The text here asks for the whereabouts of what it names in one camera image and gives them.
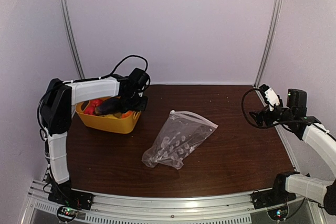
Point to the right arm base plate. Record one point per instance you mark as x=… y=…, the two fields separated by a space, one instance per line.
x=268 y=198

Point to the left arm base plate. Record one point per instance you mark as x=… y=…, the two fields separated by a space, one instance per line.
x=74 y=199

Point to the right circuit board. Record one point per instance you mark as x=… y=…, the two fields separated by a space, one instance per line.
x=278 y=214

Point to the red toy apple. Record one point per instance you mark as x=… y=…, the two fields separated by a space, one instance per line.
x=90 y=110
x=96 y=103

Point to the left circuit board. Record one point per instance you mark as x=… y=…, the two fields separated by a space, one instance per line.
x=65 y=213

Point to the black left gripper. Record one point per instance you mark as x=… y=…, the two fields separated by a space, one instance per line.
x=142 y=107

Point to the left aluminium corner post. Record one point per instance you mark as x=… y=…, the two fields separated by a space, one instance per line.
x=71 y=39

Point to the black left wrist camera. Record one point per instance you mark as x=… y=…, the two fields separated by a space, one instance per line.
x=140 y=79

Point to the purple toy eggplant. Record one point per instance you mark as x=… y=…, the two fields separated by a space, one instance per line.
x=110 y=106

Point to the yellow plastic basket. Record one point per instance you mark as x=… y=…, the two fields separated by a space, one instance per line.
x=109 y=123

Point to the aluminium corner post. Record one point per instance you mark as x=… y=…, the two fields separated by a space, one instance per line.
x=71 y=39
x=276 y=10

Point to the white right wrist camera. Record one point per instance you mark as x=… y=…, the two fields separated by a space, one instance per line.
x=271 y=99

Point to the clear zip top bag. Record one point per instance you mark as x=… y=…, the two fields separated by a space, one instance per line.
x=180 y=135

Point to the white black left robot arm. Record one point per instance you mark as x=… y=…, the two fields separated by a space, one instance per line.
x=56 y=105

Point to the orange toy orange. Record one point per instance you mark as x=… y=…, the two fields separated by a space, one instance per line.
x=127 y=114

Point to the aluminium front rail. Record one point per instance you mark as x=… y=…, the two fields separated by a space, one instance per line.
x=232 y=208

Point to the circuit board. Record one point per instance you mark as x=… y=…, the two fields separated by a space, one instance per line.
x=65 y=213
x=278 y=214

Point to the right aluminium corner post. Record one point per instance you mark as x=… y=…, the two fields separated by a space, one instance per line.
x=276 y=10

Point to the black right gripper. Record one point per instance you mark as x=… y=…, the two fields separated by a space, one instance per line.
x=259 y=119

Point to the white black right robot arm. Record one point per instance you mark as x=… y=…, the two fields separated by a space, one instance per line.
x=293 y=117

